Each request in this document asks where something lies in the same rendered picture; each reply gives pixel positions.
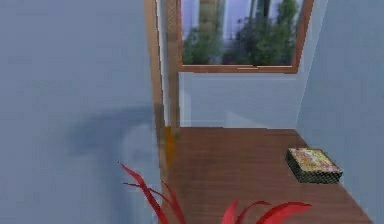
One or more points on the brown framed window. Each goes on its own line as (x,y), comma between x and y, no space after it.
(240,36)

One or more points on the red leaved house plant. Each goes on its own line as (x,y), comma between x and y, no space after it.
(156,206)

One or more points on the dark box with floral lid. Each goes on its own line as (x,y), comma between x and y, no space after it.
(313,165)

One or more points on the brown wooden door frame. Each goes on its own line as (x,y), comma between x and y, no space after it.
(156,83)

